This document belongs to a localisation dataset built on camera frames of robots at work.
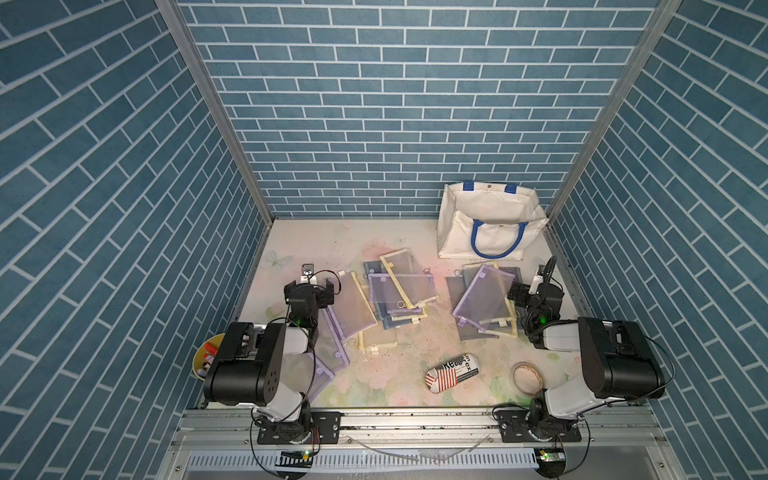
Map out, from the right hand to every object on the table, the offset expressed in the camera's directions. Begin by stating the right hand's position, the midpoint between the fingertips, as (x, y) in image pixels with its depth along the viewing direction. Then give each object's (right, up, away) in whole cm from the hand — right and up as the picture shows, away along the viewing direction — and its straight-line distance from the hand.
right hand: (534, 283), depth 94 cm
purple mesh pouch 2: (-59, -7, +2) cm, 59 cm away
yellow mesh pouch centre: (-40, +1, +7) cm, 41 cm away
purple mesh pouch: (-49, -2, +3) cm, 49 cm away
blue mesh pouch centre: (-51, +4, +9) cm, 52 cm away
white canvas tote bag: (-16, +20, -3) cm, 25 cm away
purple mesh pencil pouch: (-16, -4, +1) cm, 17 cm away
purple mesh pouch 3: (-63, -18, -8) cm, 66 cm away
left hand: (-69, +1, -1) cm, 69 cm away
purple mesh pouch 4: (-65, -24, -13) cm, 70 cm away
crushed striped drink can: (-29, -22, -15) cm, 40 cm away
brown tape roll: (-8, -25, -13) cm, 29 cm away
